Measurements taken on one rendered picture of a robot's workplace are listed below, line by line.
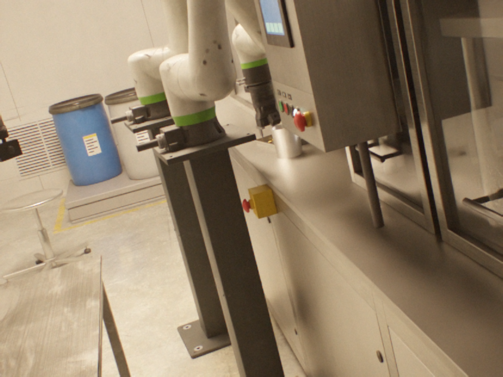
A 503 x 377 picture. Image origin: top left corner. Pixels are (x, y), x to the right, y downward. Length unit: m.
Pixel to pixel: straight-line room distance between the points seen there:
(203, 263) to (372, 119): 1.65
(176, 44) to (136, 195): 2.73
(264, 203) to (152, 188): 3.33
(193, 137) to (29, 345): 0.75
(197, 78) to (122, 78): 4.30
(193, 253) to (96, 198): 2.48
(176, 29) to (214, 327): 1.18
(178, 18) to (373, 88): 1.43
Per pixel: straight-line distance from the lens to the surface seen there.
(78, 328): 1.67
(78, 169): 5.68
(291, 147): 2.19
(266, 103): 2.37
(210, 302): 2.98
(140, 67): 2.75
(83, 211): 5.35
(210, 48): 1.92
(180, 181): 2.82
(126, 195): 5.32
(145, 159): 5.31
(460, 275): 1.24
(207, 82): 1.91
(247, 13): 2.19
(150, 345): 3.16
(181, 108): 2.07
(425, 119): 1.29
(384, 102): 1.38
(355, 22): 1.36
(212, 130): 2.09
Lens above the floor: 1.32
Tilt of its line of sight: 14 degrees down
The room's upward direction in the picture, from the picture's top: 14 degrees counter-clockwise
